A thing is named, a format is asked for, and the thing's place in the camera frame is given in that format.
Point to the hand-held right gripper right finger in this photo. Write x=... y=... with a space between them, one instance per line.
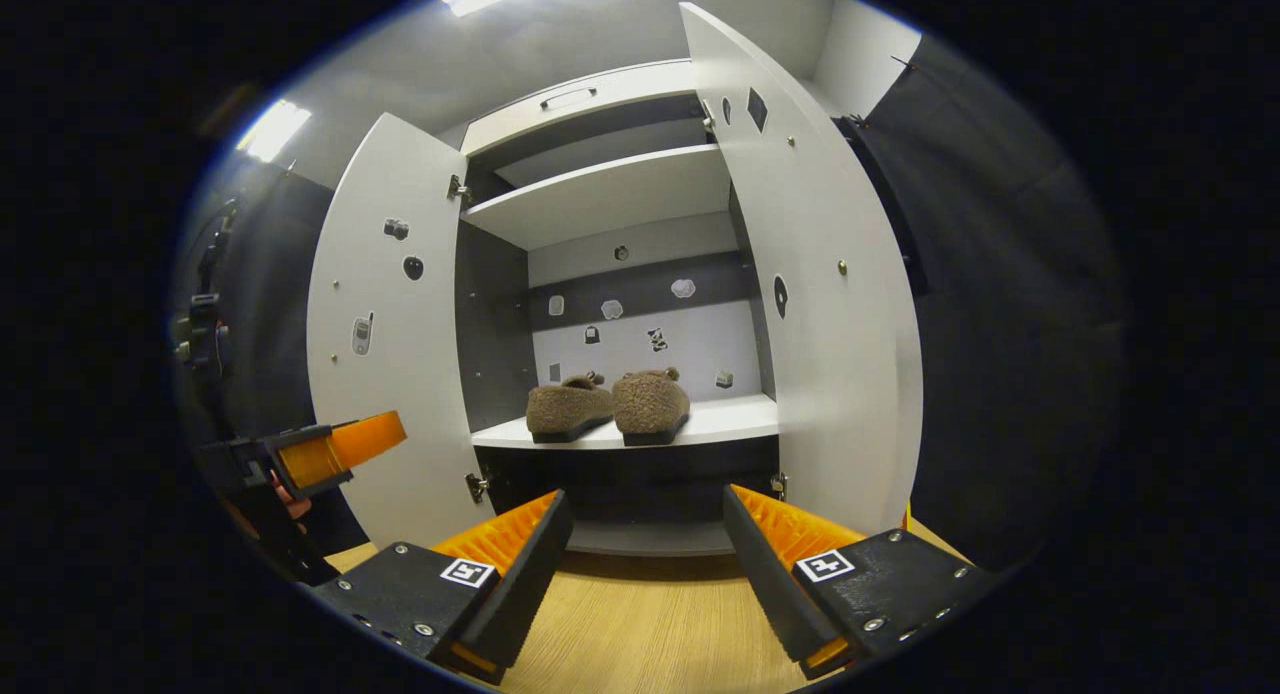
x=760 y=574

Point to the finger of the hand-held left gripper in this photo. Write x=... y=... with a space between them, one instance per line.
x=340 y=449

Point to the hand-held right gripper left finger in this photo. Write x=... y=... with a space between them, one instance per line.
x=530 y=574

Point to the white cabinet door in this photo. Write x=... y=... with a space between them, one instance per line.
x=400 y=424
x=830 y=374

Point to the brown fuzzy shoe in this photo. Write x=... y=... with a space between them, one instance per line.
x=568 y=409
x=650 y=404

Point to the white shoe cabinet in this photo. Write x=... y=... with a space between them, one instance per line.
x=640 y=274

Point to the white cabinet shelf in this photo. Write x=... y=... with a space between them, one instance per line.
x=730 y=414
x=610 y=199

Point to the black backdrop cloth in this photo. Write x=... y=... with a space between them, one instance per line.
x=270 y=304
x=1010 y=324

